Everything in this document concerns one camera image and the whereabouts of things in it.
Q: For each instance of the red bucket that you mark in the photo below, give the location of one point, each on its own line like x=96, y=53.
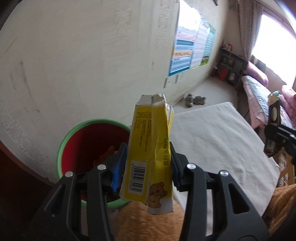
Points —
x=223, y=74

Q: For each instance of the striped cushion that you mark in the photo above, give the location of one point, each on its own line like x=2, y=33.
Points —
x=282, y=162

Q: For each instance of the pink folded quilt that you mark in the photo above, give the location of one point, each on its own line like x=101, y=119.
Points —
x=289, y=97

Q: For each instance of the wooden chair frame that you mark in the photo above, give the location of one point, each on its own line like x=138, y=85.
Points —
x=286, y=177

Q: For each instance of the brown fluffy blanket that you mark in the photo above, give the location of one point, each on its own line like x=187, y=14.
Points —
x=284, y=199

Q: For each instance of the white chart wall poster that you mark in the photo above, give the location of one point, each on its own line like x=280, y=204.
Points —
x=200, y=46

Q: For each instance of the bed with patterned quilt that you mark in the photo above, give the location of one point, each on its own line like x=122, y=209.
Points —
x=259, y=92

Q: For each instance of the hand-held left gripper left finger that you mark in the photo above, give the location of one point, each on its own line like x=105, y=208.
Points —
x=118, y=171

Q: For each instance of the brown paper carton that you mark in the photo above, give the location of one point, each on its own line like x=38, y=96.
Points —
x=274, y=115

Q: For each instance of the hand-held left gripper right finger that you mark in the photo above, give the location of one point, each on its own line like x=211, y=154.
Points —
x=173, y=171

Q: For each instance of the pink bed sheet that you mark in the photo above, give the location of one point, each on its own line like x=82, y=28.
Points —
x=254, y=115

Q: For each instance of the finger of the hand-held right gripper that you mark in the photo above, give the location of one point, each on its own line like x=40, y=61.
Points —
x=272, y=132

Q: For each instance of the white towel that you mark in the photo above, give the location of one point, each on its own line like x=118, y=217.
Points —
x=219, y=139

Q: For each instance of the yellow cardboard box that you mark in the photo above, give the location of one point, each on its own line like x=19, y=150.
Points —
x=143, y=139

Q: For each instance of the white wall plate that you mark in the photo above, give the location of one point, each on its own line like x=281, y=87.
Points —
x=168, y=82

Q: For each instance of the green rimmed red bin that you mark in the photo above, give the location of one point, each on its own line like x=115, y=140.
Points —
x=87, y=143

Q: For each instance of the teal chart wall poster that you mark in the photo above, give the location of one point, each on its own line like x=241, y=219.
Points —
x=209, y=46

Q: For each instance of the black wall rail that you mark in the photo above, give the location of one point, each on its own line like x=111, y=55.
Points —
x=215, y=2

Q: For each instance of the window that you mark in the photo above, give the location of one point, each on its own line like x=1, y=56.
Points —
x=275, y=46

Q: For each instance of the purple pillow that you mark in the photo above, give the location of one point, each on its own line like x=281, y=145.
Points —
x=256, y=71

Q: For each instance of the patterned curtain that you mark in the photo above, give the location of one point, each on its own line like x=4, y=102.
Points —
x=249, y=27

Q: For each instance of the blue letter wall poster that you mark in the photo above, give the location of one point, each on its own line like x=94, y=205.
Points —
x=182, y=46

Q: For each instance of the dark shelf rack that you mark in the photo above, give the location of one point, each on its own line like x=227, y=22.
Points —
x=231, y=62

